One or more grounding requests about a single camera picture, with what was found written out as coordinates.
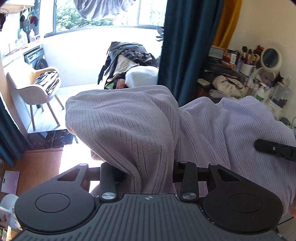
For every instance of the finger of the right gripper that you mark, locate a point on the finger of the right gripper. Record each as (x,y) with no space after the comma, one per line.
(277,149)

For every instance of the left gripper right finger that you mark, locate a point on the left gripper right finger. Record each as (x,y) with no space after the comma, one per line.
(186,173)

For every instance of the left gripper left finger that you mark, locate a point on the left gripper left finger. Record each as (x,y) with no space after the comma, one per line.
(109,178)

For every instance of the lavender ribbed pajama garment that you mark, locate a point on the lavender ribbed pajama garment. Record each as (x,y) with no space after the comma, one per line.
(142,131)

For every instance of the cream handbag on table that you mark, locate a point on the cream handbag on table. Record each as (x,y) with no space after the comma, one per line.
(229,86)

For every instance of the cluttered side table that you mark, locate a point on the cluttered side table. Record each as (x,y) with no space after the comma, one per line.
(267,87)

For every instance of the round vanity mirror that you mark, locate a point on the round vanity mirror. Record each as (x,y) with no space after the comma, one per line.
(271,60)

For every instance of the pink box on floor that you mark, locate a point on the pink box on floor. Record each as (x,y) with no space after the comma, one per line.
(10,182)

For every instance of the striped cloth on chair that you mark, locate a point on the striped cloth on chair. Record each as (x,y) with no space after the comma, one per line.
(49,80)

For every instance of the tan upholstered shell chair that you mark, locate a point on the tan upholstered shell chair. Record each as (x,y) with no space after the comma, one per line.
(23,80)

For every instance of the front-load washing machine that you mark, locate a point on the front-load washing machine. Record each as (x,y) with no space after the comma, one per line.
(36,58)

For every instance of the blue curtain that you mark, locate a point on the blue curtain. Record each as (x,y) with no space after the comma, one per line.
(189,30)

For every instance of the yellow curtain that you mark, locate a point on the yellow curtain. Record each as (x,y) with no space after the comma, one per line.
(227,24)

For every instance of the grey hanging garment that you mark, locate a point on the grey hanging garment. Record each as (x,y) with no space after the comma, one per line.
(101,9)

